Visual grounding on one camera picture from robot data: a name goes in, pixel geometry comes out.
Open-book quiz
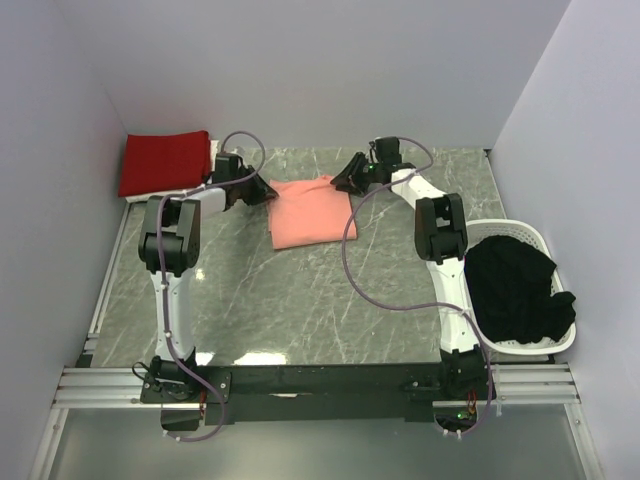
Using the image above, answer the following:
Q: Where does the folded red t-shirt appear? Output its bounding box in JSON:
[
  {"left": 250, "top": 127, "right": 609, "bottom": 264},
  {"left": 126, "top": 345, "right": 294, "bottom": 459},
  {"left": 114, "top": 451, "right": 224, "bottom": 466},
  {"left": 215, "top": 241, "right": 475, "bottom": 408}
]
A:
[{"left": 118, "top": 130, "right": 211, "bottom": 197}]

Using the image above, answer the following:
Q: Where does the aluminium frame rail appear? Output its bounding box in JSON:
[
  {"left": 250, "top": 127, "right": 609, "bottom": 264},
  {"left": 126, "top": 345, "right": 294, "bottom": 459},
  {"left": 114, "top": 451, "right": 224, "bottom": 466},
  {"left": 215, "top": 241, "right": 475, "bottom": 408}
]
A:
[{"left": 27, "top": 324, "right": 146, "bottom": 480}]

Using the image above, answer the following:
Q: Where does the folded white t-shirt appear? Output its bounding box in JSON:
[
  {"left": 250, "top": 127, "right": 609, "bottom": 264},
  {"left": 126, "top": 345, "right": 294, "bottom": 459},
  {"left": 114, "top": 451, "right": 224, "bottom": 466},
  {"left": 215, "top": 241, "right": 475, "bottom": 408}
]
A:
[{"left": 125, "top": 140, "right": 220, "bottom": 204}]

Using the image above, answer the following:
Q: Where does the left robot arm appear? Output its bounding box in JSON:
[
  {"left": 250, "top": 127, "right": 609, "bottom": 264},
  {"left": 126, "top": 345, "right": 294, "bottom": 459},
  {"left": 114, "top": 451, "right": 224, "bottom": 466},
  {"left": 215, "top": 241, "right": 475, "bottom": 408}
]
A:
[{"left": 138, "top": 153, "right": 278, "bottom": 402}]

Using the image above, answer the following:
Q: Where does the purple cable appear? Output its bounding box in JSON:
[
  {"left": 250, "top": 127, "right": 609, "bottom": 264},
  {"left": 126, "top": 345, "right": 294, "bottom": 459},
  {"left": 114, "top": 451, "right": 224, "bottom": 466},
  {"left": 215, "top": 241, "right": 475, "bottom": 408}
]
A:
[
  {"left": 155, "top": 129, "right": 268, "bottom": 446},
  {"left": 340, "top": 136, "right": 496, "bottom": 439}
]

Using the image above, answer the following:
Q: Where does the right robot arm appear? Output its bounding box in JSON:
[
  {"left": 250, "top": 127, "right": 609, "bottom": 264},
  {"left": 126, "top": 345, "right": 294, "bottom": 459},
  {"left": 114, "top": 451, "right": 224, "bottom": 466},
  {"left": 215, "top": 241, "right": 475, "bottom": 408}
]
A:
[{"left": 331, "top": 136, "right": 494, "bottom": 399}]

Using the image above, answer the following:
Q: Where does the black t-shirt in basket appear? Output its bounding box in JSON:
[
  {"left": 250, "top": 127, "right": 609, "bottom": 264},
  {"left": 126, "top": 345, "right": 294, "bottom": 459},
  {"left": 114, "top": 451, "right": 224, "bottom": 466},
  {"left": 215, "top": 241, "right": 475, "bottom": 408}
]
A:
[{"left": 465, "top": 236, "right": 576, "bottom": 344}]

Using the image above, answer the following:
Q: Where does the pink t-shirt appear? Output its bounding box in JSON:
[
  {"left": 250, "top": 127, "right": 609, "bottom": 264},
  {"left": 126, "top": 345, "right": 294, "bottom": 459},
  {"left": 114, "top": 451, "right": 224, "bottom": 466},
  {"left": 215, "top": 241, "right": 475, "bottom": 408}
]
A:
[{"left": 267, "top": 175, "right": 352, "bottom": 250}]

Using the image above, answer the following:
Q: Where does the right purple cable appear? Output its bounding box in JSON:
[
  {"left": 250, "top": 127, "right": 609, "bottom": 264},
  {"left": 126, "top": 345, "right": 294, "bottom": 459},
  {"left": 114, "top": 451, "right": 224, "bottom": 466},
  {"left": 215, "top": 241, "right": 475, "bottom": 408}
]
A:
[{"left": 340, "top": 136, "right": 496, "bottom": 439}]

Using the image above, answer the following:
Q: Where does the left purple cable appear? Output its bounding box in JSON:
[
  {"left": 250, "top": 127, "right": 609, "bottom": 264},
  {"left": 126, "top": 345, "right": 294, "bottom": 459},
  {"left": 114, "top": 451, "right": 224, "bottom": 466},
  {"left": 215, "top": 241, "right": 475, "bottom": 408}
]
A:
[{"left": 155, "top": 129, "right": 268, "bottom": 446}]

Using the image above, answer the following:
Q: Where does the black base beam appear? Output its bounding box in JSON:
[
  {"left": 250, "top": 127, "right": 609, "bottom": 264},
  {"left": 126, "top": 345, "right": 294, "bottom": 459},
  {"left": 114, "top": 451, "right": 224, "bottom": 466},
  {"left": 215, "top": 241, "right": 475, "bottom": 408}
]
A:
[{"left": 140, "top": 360, "right": 495, "bottom": 425}]

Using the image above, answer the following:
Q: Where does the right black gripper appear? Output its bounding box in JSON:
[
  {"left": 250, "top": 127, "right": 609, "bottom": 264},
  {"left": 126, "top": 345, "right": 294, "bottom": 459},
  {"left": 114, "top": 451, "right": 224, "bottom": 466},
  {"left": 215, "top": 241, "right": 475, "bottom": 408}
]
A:
[{"left": 330, "top": 152, "right": 383, "bottom": 196}]

